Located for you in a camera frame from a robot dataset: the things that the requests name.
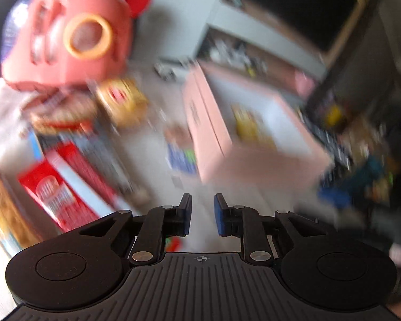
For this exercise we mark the pink toy carrier case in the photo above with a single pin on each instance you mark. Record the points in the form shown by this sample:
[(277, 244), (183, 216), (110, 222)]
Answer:
[(77, 36)]

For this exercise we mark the small dark blue snack packet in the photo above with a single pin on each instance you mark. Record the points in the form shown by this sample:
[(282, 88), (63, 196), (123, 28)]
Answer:
[(182, 157)]

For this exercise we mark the dark keyboard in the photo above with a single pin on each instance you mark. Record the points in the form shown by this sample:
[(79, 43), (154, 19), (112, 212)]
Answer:
[(327, 138)]

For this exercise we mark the red lidded container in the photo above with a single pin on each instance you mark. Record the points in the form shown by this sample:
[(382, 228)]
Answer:
[(138, 1)]

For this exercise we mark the round cracker packet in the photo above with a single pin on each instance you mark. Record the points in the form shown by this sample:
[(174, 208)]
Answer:
[(61, 112)]

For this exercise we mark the red snack box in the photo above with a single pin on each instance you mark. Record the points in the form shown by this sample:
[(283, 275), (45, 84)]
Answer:
[(70, 187)]

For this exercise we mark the silver toy car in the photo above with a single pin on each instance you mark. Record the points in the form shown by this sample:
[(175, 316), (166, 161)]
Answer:
[(165, 71)]

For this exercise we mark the pink cardboard box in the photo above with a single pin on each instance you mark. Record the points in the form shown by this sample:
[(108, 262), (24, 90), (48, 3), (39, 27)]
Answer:
[(214, 117)]

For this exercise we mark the black board with wooden frame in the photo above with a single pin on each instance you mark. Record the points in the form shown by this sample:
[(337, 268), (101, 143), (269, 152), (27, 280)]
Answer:
[(297, 6)]

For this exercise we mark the yellow snack packet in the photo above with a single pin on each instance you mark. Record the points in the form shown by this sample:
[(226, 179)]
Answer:
[(252, 127)]

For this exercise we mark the blue plastic bag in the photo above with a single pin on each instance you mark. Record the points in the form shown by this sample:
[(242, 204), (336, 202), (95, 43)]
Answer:
[(13, 30)]

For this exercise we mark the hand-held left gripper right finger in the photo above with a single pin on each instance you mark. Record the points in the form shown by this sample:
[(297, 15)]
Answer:
[(220, 214)]

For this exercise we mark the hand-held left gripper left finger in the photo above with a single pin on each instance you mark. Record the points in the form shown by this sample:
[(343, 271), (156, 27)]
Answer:
[(186, 215)]

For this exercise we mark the gold packet with red circle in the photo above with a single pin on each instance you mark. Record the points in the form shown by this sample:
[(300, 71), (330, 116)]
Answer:
[(122, 100)]

